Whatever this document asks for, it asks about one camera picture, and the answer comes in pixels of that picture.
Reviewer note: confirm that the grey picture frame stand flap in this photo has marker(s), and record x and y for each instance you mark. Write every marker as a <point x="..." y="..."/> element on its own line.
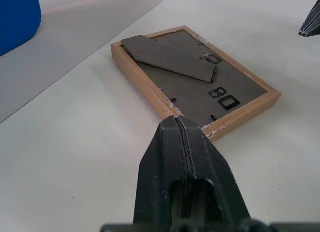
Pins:
<point x="165" y="57"/>

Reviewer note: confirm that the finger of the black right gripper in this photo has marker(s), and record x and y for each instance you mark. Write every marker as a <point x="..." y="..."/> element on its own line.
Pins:
<point x="312" y="22"/>

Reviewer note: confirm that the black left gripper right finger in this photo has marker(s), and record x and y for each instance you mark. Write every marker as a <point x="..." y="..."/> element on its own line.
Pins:
<point x="210" y="172"/>

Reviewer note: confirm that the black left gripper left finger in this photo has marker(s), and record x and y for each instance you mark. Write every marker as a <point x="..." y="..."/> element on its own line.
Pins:
<point x="160" y="167"/>

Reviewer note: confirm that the blue plastic container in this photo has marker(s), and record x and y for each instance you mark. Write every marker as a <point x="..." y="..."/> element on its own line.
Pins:
<point x="17" y="19"/>

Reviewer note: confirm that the wooden picture frame back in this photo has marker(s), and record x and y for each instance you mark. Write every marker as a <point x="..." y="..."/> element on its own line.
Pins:
<point x="240" y="84"/>

